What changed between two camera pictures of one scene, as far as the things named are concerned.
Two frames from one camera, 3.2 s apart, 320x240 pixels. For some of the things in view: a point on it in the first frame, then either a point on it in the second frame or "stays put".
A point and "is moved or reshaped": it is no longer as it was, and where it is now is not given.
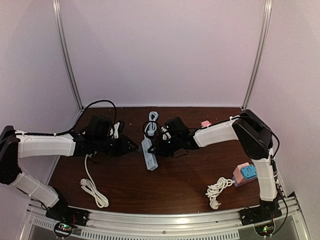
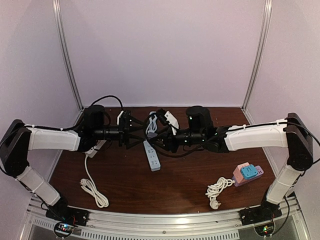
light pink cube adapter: (238, 173) stays put
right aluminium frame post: (257, 67) stays put
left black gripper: (123, 147) to (123, 135)
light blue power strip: (150, 159) is moved or reshaped
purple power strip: (244, 182) stays put
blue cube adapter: (248, 172) stays put
